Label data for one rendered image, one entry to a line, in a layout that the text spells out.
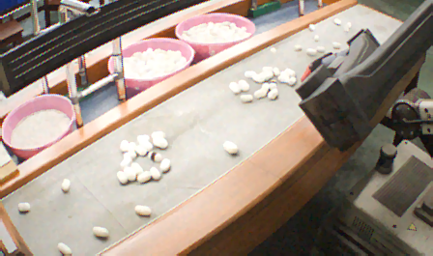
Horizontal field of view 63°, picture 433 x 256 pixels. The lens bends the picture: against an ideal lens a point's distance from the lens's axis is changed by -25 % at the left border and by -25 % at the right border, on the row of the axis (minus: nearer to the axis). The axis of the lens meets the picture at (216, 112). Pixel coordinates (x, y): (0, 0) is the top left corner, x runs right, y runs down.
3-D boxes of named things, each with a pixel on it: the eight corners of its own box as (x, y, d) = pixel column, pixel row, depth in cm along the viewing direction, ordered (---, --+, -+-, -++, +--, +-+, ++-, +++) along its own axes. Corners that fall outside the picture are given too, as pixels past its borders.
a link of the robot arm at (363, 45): (361, 139, 54) (315, 73, 54) (332, 159, 57) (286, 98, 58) (390, 55, 88) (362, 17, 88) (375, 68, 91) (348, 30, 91)
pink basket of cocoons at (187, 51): (209, 70, 144) (208, 42, 138) (169, 116, 124) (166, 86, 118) (138, 58, 153) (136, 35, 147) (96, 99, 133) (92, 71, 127)
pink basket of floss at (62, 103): (90, 120, 123) (85, 92, 118) (69, 181, 101) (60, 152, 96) (25, 119, 124) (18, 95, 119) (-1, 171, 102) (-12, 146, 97)
